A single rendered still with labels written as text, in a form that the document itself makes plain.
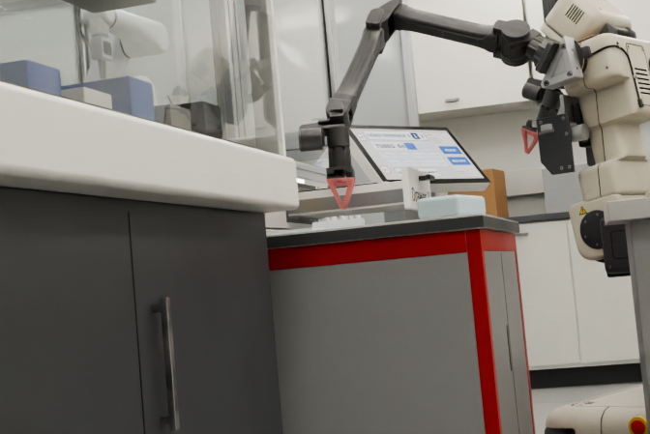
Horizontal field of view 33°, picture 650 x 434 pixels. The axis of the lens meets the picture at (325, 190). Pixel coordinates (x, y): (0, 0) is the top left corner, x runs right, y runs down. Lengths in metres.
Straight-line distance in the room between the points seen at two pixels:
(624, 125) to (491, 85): 3.21
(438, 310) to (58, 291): 0.98
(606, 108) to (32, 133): 1.99
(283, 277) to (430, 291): 0.31
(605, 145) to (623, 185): 0.12
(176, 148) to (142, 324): 0.27
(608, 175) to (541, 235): 2.82
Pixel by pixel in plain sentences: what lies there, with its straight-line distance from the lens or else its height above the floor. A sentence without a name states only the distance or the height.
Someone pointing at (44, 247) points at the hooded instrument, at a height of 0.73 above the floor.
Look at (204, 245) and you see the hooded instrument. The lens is 1.88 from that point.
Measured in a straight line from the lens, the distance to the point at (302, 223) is 3.01.
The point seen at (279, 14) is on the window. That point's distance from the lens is 3.12.
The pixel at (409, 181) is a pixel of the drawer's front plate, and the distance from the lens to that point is 2.82.
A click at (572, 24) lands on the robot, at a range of 3.06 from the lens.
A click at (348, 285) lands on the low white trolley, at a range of 2.25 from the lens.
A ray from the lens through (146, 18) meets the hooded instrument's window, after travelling 1.65.
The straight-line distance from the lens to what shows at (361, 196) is 2.85.
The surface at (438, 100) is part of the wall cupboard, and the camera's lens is 6.22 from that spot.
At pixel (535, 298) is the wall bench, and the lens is 5.77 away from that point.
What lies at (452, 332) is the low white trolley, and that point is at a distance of 2.21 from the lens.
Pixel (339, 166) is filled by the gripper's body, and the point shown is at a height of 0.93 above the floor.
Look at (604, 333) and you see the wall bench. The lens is 5.78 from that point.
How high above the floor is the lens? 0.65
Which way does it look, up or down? 5 degrees up
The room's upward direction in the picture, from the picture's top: 5 degrees counter-clockwise
